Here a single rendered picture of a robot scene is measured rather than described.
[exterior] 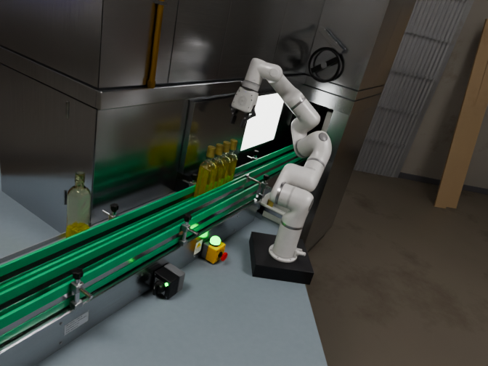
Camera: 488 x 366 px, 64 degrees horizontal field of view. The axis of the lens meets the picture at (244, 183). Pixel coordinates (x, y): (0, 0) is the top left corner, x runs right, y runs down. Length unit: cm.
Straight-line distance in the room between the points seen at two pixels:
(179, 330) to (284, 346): 35
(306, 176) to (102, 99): 83
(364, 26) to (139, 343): 205
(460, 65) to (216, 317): 481
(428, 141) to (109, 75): 492
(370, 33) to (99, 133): 171
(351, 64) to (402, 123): 301
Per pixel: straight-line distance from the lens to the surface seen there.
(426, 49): 536
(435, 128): 578
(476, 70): 540
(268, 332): 145
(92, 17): 134
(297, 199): 154
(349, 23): 258
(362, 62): 254
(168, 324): 138
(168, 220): 152
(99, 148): 143
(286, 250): 165
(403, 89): 536
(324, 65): 257
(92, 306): 129
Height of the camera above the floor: 176
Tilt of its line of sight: 25 degrees down
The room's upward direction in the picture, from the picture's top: 14 degrees clockwise
